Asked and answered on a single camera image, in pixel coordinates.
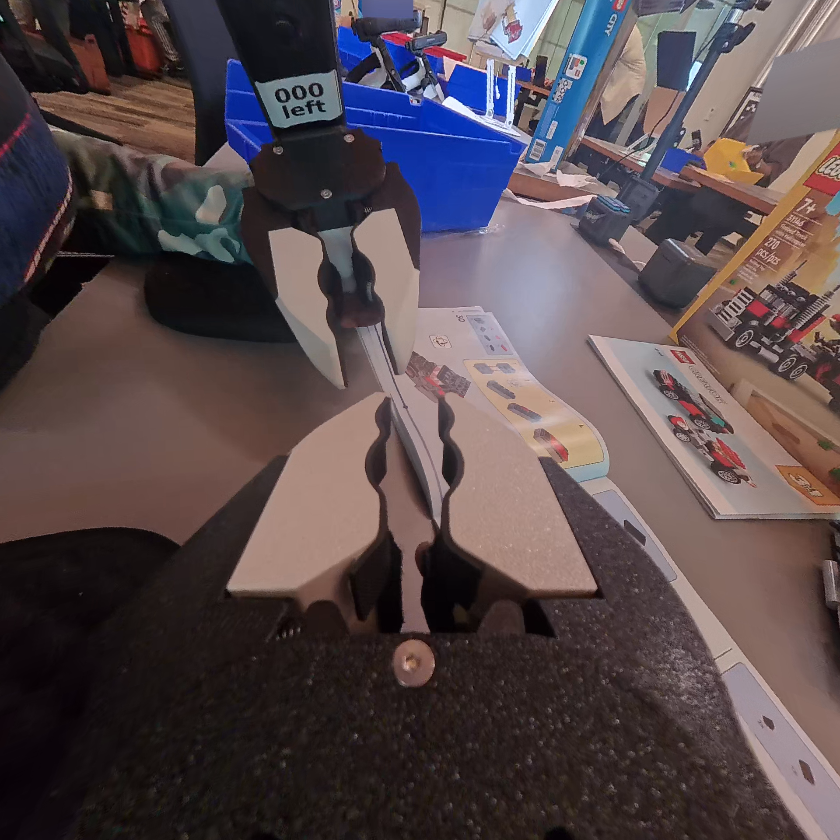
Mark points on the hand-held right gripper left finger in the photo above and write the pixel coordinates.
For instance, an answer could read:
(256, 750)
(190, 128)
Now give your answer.
(308, 518)

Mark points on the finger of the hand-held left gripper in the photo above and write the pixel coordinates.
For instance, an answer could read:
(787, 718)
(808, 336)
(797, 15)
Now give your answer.
(298, 282)
(397, 275)

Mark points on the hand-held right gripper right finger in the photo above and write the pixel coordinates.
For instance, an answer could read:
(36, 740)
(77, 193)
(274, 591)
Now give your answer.
(518, 525)

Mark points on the blue plastic bin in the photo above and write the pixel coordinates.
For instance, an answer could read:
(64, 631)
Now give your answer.
(426, 164)

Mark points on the instruction booklet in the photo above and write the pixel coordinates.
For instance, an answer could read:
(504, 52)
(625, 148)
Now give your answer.
(656, 407)
(525, 407)

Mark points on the person's left forearm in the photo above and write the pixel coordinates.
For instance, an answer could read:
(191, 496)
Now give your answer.
(164, 197)

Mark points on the grey desk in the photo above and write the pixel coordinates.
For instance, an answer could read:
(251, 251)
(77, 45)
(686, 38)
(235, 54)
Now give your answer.
(197, 407)

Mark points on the white crumpled paper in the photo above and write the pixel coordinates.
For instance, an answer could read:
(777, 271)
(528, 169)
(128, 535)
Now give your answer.
(544, 190)

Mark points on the closed instruction booklet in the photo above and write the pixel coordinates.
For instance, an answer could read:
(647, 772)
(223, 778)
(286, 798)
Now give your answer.
(656, 407)

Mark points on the white plastic stand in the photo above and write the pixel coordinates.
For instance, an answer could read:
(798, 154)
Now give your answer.
(502, 92)

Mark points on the white poster board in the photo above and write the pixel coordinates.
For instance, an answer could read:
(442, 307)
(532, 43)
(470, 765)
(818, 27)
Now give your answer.
(518, 26)

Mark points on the tall blue toy box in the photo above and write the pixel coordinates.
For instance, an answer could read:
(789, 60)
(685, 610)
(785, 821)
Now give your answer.
(577, 72)

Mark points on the person's patterned navy sweater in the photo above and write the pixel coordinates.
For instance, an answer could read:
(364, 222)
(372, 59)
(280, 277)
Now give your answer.
(33, 197)

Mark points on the wooden table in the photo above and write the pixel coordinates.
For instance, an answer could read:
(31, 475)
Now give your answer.
(722, 180)

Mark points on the yellow toy truck box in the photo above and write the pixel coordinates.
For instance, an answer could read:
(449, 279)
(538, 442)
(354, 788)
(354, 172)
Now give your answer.
(774, 295)

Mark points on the yellow cardboard box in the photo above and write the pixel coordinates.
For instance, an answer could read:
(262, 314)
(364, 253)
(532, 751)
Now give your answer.
(732, 161)

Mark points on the black tripod stand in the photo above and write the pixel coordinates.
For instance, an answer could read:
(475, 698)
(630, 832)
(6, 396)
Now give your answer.
(695, 85)

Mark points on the black camera on mini tripod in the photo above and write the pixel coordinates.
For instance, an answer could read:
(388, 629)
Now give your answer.
(394, 29)

